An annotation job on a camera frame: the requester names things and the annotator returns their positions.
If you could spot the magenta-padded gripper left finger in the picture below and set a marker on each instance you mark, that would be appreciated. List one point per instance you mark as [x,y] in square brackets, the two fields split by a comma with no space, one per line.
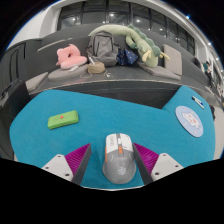
[77,159]

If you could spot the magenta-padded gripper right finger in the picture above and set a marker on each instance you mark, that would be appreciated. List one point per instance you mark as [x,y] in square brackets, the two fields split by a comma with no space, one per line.
[148,159]

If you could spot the grey and white computer mouse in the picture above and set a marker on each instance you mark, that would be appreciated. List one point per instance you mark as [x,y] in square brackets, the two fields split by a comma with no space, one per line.
[119,160]

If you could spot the round light blue mouse pad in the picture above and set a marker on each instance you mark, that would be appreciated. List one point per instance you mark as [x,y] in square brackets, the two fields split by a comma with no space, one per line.
[189,121]

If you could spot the green rectangular case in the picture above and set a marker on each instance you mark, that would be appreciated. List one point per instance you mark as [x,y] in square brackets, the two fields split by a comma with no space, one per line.
[63,119]

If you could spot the white marker with blue cap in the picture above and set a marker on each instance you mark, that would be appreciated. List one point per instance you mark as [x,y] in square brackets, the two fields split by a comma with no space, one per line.
[198,102]

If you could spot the black bag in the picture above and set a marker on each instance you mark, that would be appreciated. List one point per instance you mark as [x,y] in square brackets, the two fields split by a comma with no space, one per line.
[213,112]

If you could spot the round grey seat cushion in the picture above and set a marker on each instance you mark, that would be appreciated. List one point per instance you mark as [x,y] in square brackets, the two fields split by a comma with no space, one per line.
[63,75]

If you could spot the black suitcase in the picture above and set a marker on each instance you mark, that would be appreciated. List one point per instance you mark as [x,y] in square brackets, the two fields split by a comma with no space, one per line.
[15,98]

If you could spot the light grey seat cushion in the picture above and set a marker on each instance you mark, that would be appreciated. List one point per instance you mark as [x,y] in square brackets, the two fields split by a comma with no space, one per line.
[36,81]

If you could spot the flat grey square cushion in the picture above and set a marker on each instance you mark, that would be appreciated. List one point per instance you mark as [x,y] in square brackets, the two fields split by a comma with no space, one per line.
[161,71]

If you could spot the beige woven pouch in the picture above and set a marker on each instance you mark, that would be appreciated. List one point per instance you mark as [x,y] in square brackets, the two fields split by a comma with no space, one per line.
[96,68]

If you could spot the pink plush pillow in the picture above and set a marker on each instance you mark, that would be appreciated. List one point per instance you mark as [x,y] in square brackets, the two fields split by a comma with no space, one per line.
[70,59]

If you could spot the upright grey square cushion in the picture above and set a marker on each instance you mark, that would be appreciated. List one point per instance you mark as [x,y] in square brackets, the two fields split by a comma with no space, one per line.
[172,60]

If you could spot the navy blue patterned bag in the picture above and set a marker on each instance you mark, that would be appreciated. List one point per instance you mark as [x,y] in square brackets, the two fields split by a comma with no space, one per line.
[127,57]

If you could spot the person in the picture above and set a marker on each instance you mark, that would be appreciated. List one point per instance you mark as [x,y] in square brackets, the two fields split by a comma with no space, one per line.
[208,69]

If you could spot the green dragon plush toy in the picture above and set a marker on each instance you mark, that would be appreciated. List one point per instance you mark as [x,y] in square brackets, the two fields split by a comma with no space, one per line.
[143,46]

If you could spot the grey backpack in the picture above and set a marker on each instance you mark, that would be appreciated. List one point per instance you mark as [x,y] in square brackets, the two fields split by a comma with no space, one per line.
[102,48]

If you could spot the dark glass window row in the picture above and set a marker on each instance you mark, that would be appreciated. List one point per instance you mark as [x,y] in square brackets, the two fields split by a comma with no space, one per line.
[93,16]

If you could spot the ceiling lights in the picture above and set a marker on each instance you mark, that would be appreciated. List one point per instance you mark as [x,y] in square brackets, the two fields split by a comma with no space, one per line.
[187,16]

